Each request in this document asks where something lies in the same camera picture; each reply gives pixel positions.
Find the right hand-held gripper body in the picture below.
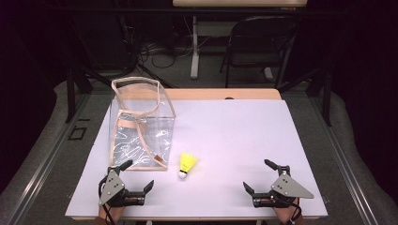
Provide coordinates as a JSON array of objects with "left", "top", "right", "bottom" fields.
[{"left": 252, "top": 164, "right": 315, "bottom": 209}]

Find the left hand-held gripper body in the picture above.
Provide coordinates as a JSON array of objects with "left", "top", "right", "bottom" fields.
[{"left": 98, "top": 166, "right": 147, "bottom": 208}]

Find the transparent bag with beige trim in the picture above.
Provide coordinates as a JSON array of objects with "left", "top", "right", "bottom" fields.
[{"left": 108, "top": 76, "right": 176, "bottom": 172}]

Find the yellow shuttlecock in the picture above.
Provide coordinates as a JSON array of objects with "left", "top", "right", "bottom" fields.
[{"left": 177, "top": 152, "right": 198, "bottom": 180}]

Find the person's right hand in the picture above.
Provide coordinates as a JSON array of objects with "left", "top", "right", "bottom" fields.
[{"left": 271, "top": 198, "right": 304, "bottom": 225}]

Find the person's left hand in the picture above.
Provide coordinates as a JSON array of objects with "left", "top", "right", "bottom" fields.
[{"left": 98, "top": 204, "right": 126, "bottom": 225}]

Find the black square floor plate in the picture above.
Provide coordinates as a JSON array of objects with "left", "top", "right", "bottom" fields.
[{"left": 68, "top": 125, "right": 88, "bottom": 142}]

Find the black metal stand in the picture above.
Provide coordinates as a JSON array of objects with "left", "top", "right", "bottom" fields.
[
  {"left": 64, "top": 18, "right": 95, "bottom": 124},
  {"left": 277, "top": 66, "right": 333, "bottom": 128}
]

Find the black folding chair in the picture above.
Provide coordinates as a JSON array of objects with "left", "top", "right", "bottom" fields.
[{"left": 220, "top": 15, "right": 301, "bottom": 90}]

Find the white-legged desk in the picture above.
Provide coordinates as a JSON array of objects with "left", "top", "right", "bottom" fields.
[{"left": 172, "top": 0, "right": 309, "bottom": 81}]

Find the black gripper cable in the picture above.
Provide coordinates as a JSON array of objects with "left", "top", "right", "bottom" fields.
[
  {"left": 289, "top": 198, "right": 304, "bottom": 225},
  {"left": 98, "top": 177, "right": 115, "bottom": 225}
]

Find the aluminium rail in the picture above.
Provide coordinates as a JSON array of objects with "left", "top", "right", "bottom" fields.
[
  {"left": 11, "top": 93, "right": 92, "bottom": 225},
  {"left": 309, "top": 93, "right": 380, "bottom": 225}
]

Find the bundle of floor cables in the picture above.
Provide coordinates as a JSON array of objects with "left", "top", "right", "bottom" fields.
[{"left": 123, "top": 15, "right": 195, "bottom": 70}]

